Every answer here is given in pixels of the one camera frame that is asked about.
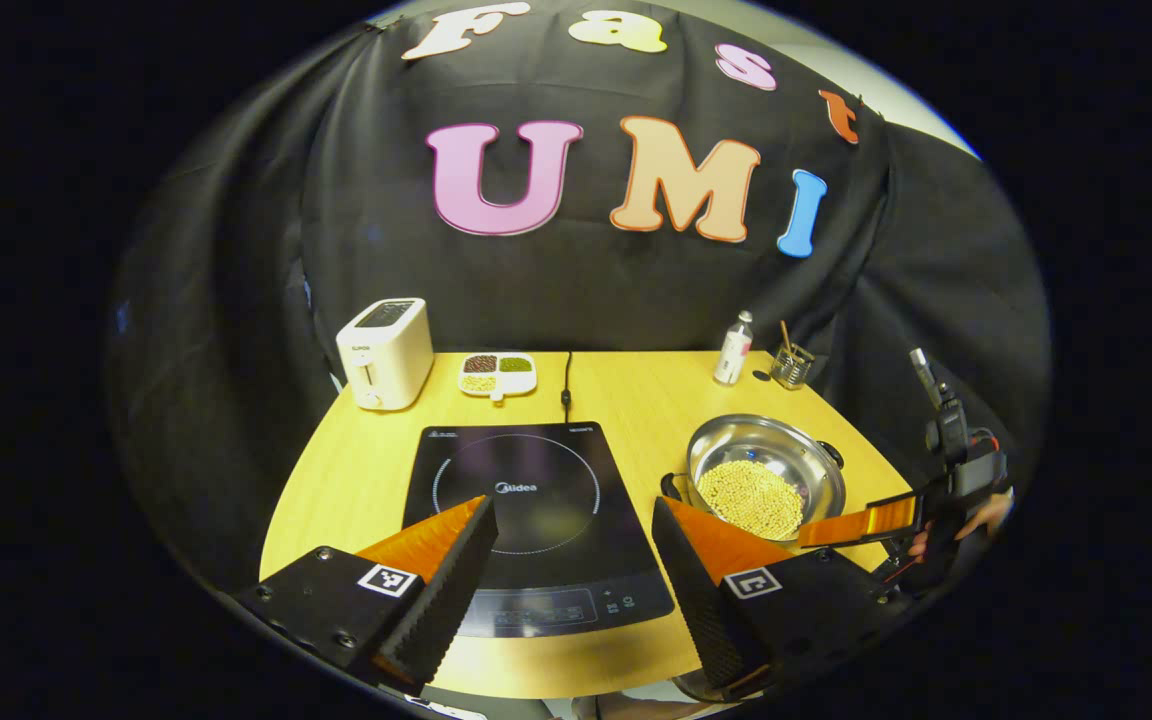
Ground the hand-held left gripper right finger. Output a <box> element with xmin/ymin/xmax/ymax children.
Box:
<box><xmin>651</xmin><ymin>495</ymin><xmax>922</xmax><ymax>704</ymax></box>

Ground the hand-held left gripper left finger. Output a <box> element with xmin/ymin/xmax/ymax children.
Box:
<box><xmin>234</xmin><ymin>494</ymin><xmax>500</xmax><ymax>698</ymax></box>

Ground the steel pot with soybeans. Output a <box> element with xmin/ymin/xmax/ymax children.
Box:
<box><xmin>661</xmin><ymin>414</ymin><xmax>848</xmax><ymax>546</ymax></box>

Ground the black induction cooktop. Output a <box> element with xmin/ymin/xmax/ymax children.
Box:
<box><xmin>402</xmin><ymin>421</ymin><xmax>676</xmax><ymax>639</ymax></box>

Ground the glass jar with stick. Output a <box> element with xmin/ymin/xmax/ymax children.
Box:
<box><xmin>770</xmin><ymin>320</ymin><xmax>817</xmax><ymax>391</ymax></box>

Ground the small clear bottle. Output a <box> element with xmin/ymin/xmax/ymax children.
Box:
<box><xmin>713</xmin><ymin>310</ymin><xmax>755</xmax><ymax>387</ymax></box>

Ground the white divided dish of beans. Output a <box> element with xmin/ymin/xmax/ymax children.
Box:
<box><xmin>457</xmin><ymin>352</ymin><xmax>539</xmax><ymax>403</ymax></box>

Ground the white toaster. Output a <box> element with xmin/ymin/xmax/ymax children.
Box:
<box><xmin>335</xmin><ymin>297</ymin><xmax>435</xmax><ymax>412</ymax></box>

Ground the black backdrop cloth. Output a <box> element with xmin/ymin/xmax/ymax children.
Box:
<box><xmin>106</xmin><ymin>0</ymin><xmax>1052</xmax><ymax>591</ymax></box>

